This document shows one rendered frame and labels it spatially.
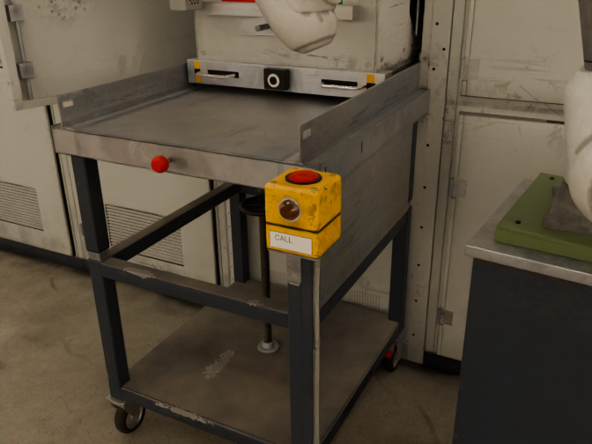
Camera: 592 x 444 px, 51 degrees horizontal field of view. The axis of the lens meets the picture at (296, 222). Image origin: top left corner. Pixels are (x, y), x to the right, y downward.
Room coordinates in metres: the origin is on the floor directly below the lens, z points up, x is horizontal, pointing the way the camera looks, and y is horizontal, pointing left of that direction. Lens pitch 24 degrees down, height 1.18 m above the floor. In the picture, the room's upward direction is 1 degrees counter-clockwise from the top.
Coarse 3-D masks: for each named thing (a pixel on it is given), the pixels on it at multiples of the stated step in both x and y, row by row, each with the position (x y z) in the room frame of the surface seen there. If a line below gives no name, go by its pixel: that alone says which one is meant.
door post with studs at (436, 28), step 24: (432, 0) 1.60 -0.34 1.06; (432, 24) 1.59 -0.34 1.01; (432, 48) 1.59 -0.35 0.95; (432, 72) 1.59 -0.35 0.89; (432, 96) 1.58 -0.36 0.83; (432, 120) 1.58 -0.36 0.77; (432, 144) 1.58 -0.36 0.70; (432, 168) 1.58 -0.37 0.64; (432, 192) 1.57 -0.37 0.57; (432, 216) 1.57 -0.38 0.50
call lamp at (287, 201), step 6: (288, 198) 0.74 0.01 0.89; (282, 204) 0.74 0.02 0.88; (288, 204) 0.74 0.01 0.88; (294, 204) 0.74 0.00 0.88; (282, 210) 0.74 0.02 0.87; (288, 210) 0.73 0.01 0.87; (294, 210) 0.73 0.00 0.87; (300, 210) 0.74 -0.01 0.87; (282, 216) 0.74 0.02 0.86; (288, 216) 0.73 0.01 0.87; (294, 216) 0.73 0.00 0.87
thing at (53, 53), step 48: (0, 0) 1.46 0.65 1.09; (48, 0) 1.56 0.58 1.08; (96, 0) 1.65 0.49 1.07; (144, 0) 1.75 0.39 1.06; (0, 48) 1.46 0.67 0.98; (48, 48) 1.55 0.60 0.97; (96, 48) 1.63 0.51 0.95; (144, 48) 1.73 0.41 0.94; (192, 48) 1.84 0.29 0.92; (48, 96) 1.53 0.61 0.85
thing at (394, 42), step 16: (384, 0) 1.44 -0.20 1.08; (400, 0) 1.54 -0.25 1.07; (384, 16) 1.44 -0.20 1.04; (400, 16) 1.54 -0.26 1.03; (384, 32) 1.45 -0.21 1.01; (400, 32) 1.55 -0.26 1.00; (384, 48) 1.45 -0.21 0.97; (400, 48) 1.56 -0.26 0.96; (416, 48) 1.68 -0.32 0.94; (384, 64) 1.45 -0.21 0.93; (400, 64) 1.56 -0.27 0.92
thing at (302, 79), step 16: (192, 64) 1.62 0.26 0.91; (208, 64) 1.60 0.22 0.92; (224, 64) 1.58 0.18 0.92; (240, 64) 1.56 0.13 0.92; (256, 64) 1.54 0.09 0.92; (192, 80) 1.63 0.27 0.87; (208, 80) 1.60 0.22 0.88; (224, 80) 1.58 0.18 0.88; (240, 80) 1.56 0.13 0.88; (256, 80) 1.54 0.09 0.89; (304, 80) 1.48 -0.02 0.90; (320, 80) 1.46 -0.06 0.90; (336, 80) 1.44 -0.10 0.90; (352, 80) 1.42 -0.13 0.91; (352, 96) 1.42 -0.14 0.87
